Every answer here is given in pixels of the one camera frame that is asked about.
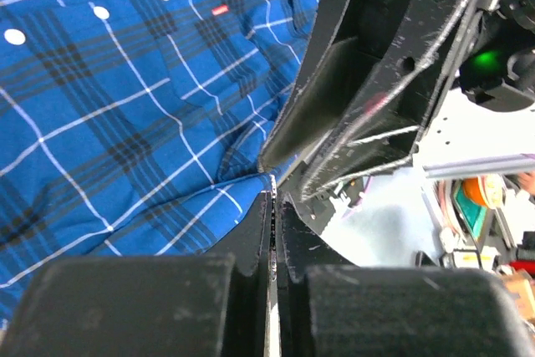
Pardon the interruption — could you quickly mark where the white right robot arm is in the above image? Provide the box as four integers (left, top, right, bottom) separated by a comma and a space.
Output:
258, 0, 534, 217

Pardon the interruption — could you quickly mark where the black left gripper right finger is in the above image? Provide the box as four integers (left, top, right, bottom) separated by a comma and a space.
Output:
276, 202, 534, 356

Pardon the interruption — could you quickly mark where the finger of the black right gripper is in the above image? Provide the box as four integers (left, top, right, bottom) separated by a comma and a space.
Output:
288, 0, 483, 212
257, 0, 419, 174

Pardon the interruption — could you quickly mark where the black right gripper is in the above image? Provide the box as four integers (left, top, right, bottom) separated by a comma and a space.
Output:
454, 0, 534, 113

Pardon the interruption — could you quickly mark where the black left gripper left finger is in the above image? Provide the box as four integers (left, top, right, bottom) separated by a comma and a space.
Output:
1, 193, 268, 356

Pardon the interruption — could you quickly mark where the blue plaid shirt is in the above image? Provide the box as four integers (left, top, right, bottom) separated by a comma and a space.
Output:
1, 0, 318, 327

